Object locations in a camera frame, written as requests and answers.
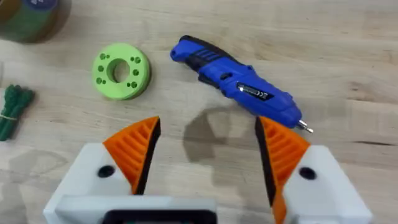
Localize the green toy vegetable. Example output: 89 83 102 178
0 83 36 142

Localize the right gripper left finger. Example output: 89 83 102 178
43 115 162 216

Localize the brown tub with toys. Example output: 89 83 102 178
0 0 62 44

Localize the blue electric screwdriver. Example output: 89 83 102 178
169 34 315 135

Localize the green disc with holes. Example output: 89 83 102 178
91 42 152 101

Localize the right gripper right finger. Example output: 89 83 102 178
254 115 374 224

